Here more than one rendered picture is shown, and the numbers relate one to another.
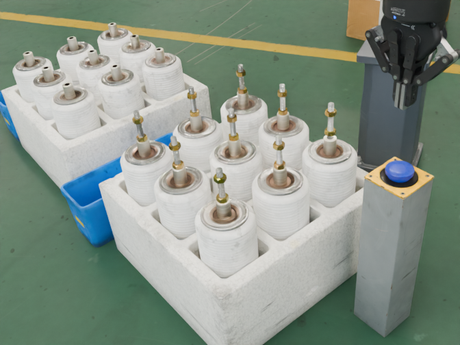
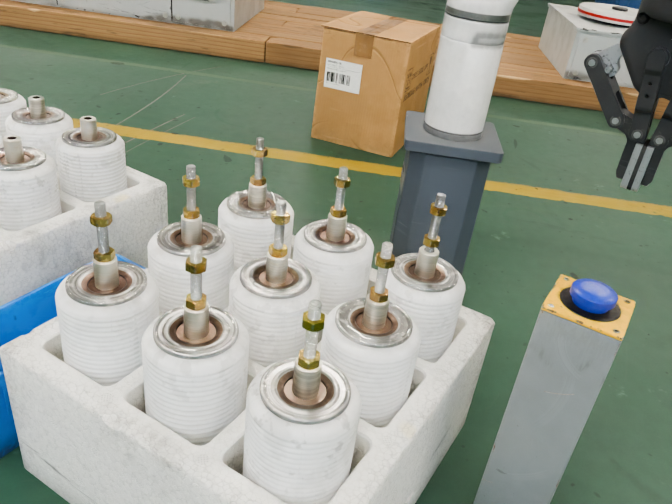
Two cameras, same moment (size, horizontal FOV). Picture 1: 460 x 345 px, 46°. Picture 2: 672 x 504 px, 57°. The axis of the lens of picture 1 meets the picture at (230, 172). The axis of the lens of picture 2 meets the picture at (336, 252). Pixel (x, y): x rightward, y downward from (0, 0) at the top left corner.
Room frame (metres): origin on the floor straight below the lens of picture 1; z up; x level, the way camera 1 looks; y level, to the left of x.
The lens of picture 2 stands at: (0.29, 0.18, 0.61)
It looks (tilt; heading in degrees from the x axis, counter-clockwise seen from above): 31 degrees down; 333
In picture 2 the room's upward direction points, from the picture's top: 7 degrees clockwise
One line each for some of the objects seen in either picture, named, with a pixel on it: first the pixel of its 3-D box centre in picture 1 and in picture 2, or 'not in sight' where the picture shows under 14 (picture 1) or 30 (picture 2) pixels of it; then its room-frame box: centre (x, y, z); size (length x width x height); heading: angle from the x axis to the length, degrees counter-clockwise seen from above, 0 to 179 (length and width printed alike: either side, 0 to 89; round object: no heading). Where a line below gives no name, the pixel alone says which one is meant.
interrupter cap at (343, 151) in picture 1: (329, 151); (424, 272); (0.77, -0.18, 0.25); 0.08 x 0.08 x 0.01
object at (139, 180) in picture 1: (153, 191); (113, 354); (0.83, 0.15, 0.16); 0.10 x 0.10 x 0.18
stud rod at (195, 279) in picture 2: (176, 156); (196, 284); (0.74, 0.08, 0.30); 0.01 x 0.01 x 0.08
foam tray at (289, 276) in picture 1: (241, 219); (267, 391); (0.80, -0.01, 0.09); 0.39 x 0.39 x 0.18; 35
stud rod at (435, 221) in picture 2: (330, 122); (434, 226); (0.77, -0.18, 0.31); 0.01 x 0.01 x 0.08
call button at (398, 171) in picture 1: (399, 173); (591, 298); (0.61, -0.24, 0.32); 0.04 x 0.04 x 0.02
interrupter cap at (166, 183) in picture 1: (181, 181); (196, 331); (0.74, 0.08, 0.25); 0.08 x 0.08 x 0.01
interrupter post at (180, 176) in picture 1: (179, 174); (196, 319); (0.74, 0.08, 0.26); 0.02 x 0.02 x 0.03
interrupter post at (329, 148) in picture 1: (329, 145); (426, 262); (0.77, -0.18, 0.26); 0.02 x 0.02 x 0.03
